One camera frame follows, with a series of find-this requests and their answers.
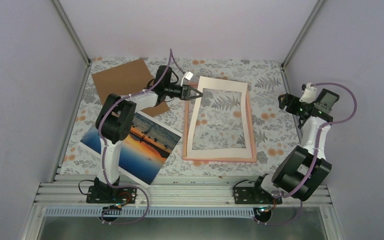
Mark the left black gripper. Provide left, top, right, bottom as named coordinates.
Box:
left=164, top=84, right=203, bottom=101

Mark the pink picture frame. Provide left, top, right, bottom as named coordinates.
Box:
left=182, top=78, right=257, bottom=163

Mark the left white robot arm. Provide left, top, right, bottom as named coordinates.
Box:
left=92, top=65, right=203, bottom=203

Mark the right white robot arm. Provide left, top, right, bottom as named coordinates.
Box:
left=271, top=86, right=340, bottom=201

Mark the sunset photo print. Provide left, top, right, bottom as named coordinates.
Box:
left=79, top=112, right=182, bottom=188

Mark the floral table cloth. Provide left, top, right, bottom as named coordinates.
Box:
left=60, top=58, right=299, bottom=176

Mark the brown backing board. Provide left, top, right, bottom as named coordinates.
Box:
left=92, top=59, right=154, bottom=104

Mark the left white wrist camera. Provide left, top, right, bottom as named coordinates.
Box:
left=180, top=71, right=194, bottom=87

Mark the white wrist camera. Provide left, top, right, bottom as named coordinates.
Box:
left=180, top=71, right=194, bottom=87
left=299, top=82, right=317, bottom=104

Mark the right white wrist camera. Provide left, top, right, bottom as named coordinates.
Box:
left=299, top=82, right=317, bottom=104

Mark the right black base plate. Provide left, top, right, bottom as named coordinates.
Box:
left=232, top=186, right=283, bottom=205

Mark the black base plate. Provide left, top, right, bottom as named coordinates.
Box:
left=86, top=186, right=137, bottom=205
left=232, top=186, right=283, bottom=205

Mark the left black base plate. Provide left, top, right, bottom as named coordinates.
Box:
left=86, top=186, right=137, bottom=205

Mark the aluminium rail base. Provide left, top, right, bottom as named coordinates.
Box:
left=32, top=164, right=333, bottom=208

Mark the blue slotted cable duct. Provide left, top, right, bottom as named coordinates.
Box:
left=43, top=206, right=254, bottom=218

